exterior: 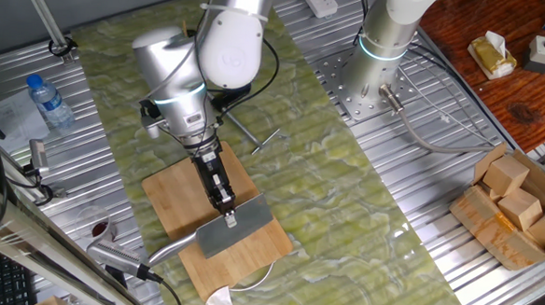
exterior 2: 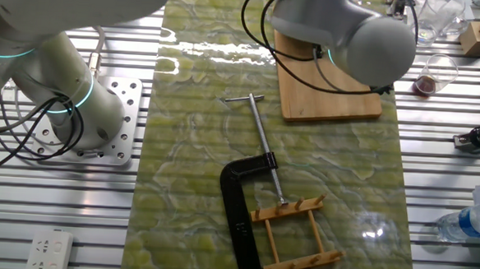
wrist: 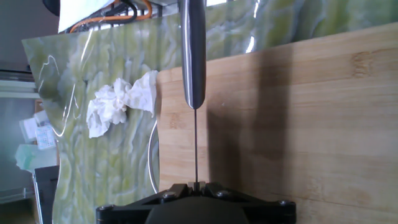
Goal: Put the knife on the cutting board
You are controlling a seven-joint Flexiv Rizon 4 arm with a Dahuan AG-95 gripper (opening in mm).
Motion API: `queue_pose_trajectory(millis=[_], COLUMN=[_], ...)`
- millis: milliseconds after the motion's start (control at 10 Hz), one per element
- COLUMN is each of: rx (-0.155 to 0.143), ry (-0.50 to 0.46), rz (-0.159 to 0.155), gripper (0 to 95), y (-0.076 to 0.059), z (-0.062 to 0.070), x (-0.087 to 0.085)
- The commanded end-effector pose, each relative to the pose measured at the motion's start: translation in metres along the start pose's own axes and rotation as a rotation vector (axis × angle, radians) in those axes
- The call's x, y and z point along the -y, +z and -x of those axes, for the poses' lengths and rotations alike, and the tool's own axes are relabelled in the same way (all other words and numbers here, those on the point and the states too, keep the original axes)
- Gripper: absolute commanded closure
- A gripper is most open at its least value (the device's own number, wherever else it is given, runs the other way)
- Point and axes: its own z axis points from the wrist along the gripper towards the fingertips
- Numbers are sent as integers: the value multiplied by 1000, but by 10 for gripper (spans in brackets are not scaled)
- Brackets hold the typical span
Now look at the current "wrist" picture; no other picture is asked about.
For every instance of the steel kitchen knife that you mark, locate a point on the steel kitchen knife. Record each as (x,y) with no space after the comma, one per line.
(193,56)

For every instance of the green marble pattern mat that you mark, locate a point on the green marble pattern mat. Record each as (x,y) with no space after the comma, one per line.
(102,174)

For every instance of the bamboo cutting board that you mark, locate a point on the bamboo cutting board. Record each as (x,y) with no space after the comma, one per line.
(311,124)

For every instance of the crumpled white tissue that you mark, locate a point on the crumpled white tissue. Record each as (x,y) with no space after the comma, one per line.
(109,105)

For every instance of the white sheet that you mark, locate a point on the white sheet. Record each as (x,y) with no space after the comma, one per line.
(77,12)

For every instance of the pale plastic boxes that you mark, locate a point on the pale plastic boxes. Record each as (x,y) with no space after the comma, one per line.
(37,140)

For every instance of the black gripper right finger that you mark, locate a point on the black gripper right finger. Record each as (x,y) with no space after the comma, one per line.
(270,213)

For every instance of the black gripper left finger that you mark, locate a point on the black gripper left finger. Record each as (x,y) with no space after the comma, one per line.
(124,213)

